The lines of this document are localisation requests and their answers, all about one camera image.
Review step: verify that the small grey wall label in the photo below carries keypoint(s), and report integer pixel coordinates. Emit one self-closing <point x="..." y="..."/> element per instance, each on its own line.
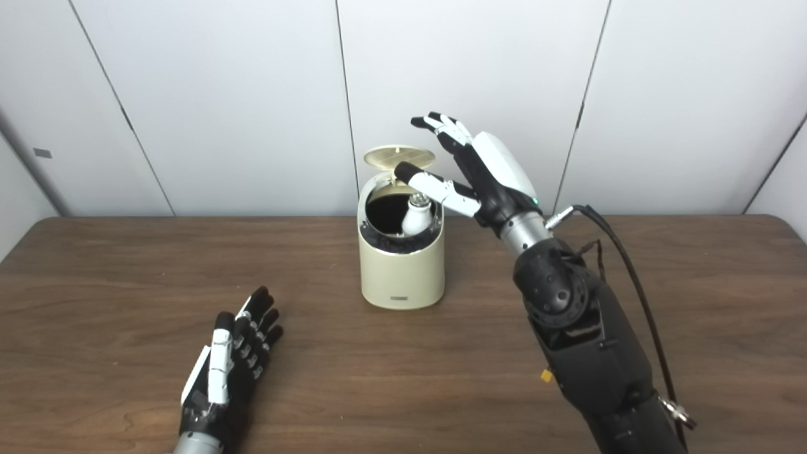
<point x="42" y="153"/>

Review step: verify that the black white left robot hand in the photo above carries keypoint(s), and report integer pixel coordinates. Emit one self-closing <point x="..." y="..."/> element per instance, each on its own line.
<point x="217" y="378"/>

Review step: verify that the round cream bin lid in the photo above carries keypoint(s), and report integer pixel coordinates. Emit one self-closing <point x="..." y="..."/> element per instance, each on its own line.
<point x="397" y="154"/>

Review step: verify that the cream-colored bin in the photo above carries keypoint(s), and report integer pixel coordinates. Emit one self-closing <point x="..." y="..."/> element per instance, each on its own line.
<point x="400" y="277"/>

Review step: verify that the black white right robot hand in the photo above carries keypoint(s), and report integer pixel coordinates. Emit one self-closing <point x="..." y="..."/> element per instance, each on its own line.
<point x="498" y="170"/>

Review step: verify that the black bin liner bag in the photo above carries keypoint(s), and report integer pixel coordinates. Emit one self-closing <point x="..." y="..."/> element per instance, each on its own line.
<point x="394" y="244"/>

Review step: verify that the small white plastic bottle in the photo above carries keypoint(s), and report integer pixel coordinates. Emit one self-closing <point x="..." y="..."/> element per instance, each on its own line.
<point x="417" y="217"/>

